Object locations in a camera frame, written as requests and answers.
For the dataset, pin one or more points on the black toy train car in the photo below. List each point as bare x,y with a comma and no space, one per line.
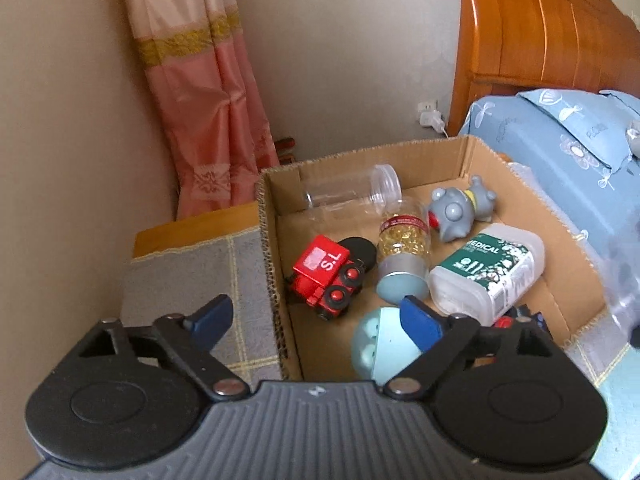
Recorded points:
530,316

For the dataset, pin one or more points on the white charger plug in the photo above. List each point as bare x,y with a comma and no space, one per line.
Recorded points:
431,120

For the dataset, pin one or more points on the grey plush toy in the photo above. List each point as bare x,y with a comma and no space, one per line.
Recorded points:
634,140

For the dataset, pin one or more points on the grey toy figure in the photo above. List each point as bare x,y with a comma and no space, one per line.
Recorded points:
452,212

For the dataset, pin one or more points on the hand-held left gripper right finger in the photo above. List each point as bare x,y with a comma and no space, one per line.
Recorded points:
420,322

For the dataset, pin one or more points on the clear plastic bottle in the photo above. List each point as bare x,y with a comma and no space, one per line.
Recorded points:
350,190

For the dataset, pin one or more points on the pink curtain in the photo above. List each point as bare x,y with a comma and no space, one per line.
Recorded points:
200,110

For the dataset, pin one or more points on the white box with green label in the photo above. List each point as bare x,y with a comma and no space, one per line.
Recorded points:
480,270

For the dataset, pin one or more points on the dark red object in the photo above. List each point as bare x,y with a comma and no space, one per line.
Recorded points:
286,147

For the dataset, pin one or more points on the white wall socket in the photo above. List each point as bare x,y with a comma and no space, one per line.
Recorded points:
427,106

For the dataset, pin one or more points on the red toy train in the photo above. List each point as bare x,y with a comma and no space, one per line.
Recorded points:
320,262

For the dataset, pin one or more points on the light blue round toy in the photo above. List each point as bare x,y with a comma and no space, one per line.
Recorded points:
385,345

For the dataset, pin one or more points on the capsule bottle with silver cap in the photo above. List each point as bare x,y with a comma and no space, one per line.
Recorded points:
402,245

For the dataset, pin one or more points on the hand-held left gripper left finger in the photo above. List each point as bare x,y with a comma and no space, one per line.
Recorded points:
215,317

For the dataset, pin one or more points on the checked table cloth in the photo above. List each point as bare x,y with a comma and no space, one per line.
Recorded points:
165,285

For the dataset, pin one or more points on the wooden bed headboard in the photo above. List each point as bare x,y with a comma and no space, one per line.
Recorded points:
525,35

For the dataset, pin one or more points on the blue floral pillow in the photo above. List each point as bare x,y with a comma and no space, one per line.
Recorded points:
590,125

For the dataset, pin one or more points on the cardboard box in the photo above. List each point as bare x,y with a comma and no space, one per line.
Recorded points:
565,285

